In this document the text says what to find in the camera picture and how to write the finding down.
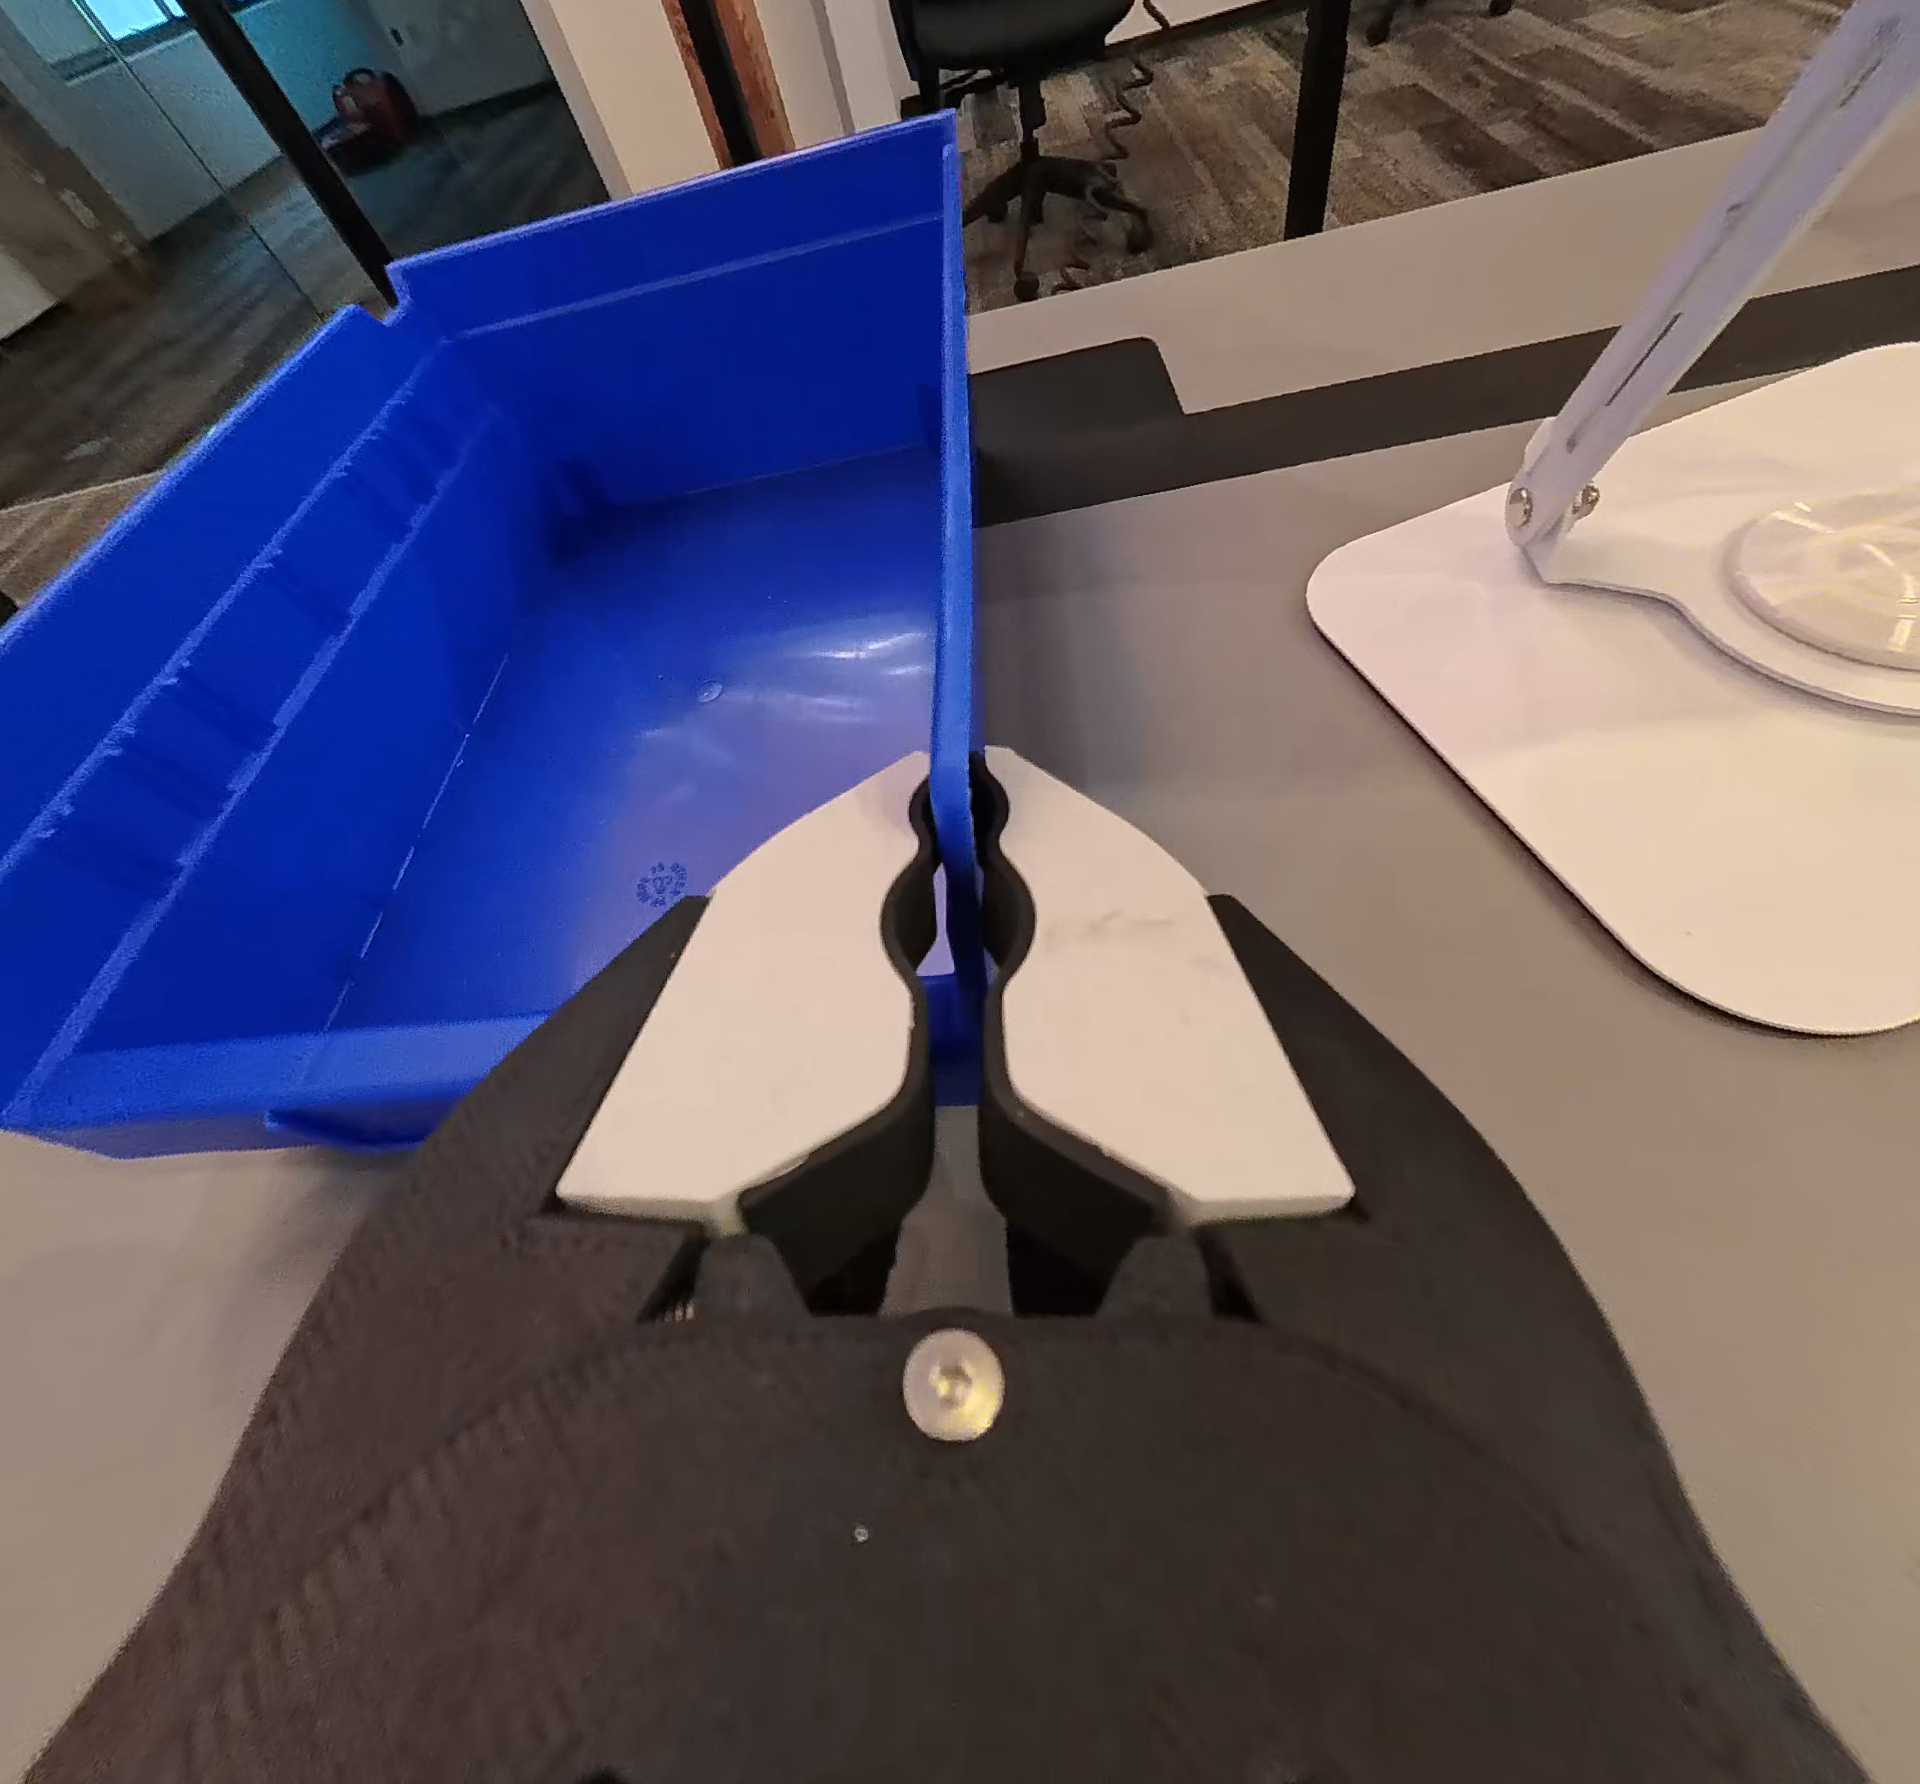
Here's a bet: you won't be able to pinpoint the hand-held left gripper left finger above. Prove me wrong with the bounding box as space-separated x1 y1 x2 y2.
556 748 963 1318

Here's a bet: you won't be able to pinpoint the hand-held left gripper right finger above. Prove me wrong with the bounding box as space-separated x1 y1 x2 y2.
972 747 1358 1322

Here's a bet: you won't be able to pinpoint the blue plastic bin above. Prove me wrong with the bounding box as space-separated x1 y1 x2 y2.
0 112 1002 1159

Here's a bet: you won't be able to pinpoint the white desk lamp stand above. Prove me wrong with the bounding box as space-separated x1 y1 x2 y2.
1305 0 1920 1040

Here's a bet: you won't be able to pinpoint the red fire extinguishers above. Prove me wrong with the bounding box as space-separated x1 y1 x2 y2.
321 66 425 174

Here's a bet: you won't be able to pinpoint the wooden table with black legs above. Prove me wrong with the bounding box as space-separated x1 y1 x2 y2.
1284 0 1920 245

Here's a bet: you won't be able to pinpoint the white door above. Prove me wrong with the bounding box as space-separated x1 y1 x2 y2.
456 0 665 199

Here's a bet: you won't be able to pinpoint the black desk cable flap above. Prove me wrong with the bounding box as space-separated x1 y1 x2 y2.
972 337 1191 527

